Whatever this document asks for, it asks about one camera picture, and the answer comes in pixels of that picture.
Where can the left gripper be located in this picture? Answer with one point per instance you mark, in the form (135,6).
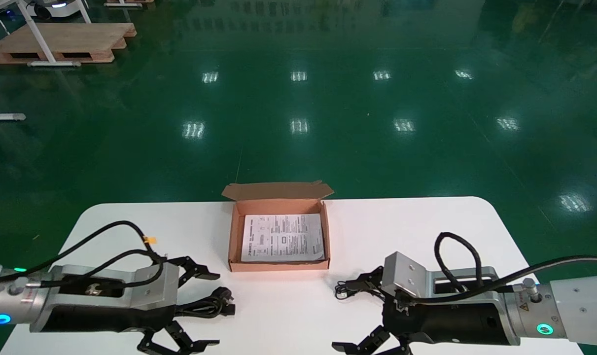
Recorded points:
(81,318)

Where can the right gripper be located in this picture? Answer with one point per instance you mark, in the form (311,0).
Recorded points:
(451,320)

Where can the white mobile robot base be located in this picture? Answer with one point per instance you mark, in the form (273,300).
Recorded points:
(56,10)

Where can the brown cardboard storage box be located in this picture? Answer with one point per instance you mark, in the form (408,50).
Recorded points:
(278,190)

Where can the white printed manual sheet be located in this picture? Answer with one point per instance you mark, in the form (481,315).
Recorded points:
(283,236)

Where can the white metal table foot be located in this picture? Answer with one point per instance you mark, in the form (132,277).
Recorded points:
(2,117)

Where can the wooden pallet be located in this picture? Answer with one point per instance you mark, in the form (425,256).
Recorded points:
(71,39)
(128,1)

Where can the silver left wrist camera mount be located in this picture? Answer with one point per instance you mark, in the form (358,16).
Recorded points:
(155,291)

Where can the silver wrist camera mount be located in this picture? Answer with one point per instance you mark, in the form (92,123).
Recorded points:
(155,291)
(404,273)

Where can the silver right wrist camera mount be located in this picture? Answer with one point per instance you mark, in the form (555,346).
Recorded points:
(404,273)

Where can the white metal table frame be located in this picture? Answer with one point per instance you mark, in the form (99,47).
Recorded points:
(52,63)

